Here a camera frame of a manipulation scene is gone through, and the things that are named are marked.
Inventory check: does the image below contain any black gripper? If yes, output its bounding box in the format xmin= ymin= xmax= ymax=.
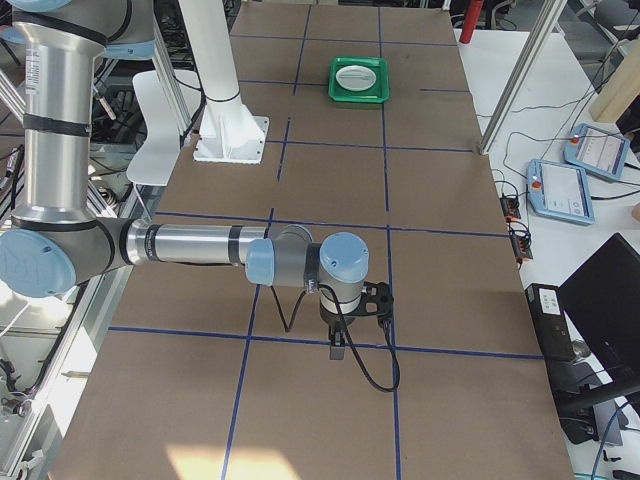
xmin=319 ymin=304 xmax=346 ymax=360

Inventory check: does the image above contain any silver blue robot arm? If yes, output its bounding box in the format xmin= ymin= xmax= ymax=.
xmin=1 ymin=1 xmax=369 ymax=359

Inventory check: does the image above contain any black computer box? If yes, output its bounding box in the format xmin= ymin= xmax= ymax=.
xmin=525 ymin=283 xmax=591 ymax=364

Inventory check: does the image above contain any orange black electronics module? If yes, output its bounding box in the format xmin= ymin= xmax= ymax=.
xmin=499 ymin=195 xmax=521 ymax=222

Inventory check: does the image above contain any white pillar with base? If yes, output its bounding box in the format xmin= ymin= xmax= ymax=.
xmin=179 ymin=0 xmax=269 ymax=165

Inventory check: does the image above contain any white plastic chair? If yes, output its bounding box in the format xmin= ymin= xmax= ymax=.
xmin=127 ymin=70 xmax=193 ymax=186

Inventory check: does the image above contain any black monitor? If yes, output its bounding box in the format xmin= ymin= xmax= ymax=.
xmin=559 ymin=233 xmax=639 ymax=379

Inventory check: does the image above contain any near blue teach pendant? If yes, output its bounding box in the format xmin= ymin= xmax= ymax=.
xmin=527 ymin=159 xmax=595 ymax=225

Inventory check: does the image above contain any blue teach pendant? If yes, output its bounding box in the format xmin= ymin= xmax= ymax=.
xmin=527 ymin=159 xmax=595 ymax=225
xmin=564 ymin=123 xmax=630 ymax=182

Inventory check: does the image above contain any green plastic tray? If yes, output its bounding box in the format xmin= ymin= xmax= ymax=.
xmin=328 ymin=56 xmax=390 ymax=104

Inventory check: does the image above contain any white round plate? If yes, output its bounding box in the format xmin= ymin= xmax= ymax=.
xmin=335 ymin=65 xmax=377 ymax=92

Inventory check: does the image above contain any far blue teach pendant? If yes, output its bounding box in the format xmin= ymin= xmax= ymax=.
xmin=564 ymin=123 xmax=630 ymax=182

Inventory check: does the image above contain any red cylinder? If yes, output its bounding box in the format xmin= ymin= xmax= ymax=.
xmin=459 ymin=0 xmax=484 ymax=44

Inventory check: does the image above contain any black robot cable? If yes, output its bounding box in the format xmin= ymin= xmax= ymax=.
xmin=270 ymin=282 xmax=402 ymax=393

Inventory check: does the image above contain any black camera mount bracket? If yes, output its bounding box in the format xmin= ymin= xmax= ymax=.
xmin=351 ymin=281 xmax=394 ymax=323

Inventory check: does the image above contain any aluminium frame post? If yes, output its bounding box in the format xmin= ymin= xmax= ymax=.
xmin=479 ymin=0 xmax=568 ymax=155

